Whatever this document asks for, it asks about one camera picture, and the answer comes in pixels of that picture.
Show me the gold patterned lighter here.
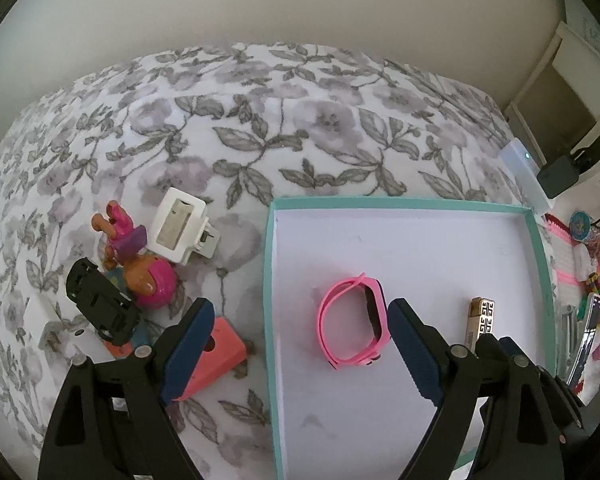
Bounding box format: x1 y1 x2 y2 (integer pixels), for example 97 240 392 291
464 297 497 348

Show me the white device with green light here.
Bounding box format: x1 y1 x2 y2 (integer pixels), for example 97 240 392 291
500 137 551 211

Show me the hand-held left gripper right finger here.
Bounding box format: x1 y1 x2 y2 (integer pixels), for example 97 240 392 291
387 298 566 480

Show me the pink brown toy figure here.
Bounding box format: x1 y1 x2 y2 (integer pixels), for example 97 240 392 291
91 201 177 308

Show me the coral plastic block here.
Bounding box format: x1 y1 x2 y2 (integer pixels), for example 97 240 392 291
172 316 247 402

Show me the pink wrist watch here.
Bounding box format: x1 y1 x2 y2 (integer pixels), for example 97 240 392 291
318 272 392 372

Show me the white hair claw clip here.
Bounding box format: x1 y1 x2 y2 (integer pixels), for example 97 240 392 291
147 187 221 266

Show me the black power adapter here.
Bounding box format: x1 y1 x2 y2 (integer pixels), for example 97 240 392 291
536 155 581 198

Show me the white shelf unit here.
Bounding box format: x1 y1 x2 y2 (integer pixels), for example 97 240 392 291
502 20 600 161

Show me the black toy car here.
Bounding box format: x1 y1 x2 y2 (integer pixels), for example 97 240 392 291
65 257 142 346

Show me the metal nail clipper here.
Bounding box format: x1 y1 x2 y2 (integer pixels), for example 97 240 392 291
567 295 600 391

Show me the teal shallow box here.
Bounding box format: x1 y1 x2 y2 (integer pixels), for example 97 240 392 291
262 196 556 480

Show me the white plug adapter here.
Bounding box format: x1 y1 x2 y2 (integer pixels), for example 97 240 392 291
30 296 81 353

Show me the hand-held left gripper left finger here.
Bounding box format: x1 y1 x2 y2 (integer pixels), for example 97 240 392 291
37 297 216 480

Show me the grey floral blanket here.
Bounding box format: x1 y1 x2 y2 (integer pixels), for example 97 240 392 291
0 42 546 480

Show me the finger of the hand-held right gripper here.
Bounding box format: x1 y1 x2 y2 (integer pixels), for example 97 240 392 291
475 332 523 361

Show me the clutter of colourful trinkets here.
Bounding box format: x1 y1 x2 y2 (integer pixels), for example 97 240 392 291
545 212 600 406

